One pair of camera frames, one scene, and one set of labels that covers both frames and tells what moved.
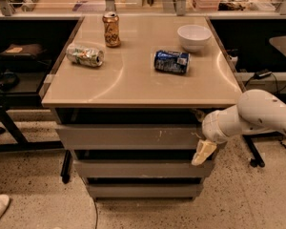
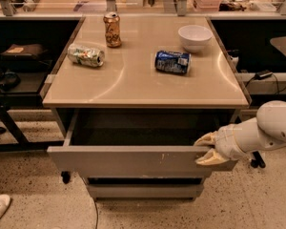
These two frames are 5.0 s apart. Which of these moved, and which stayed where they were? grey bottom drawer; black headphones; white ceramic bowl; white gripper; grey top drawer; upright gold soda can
Moved: white gripper; grey top drawer
Stayed: white ceramic bowl; upright gold soda can; black headphones; grey bottom drawer
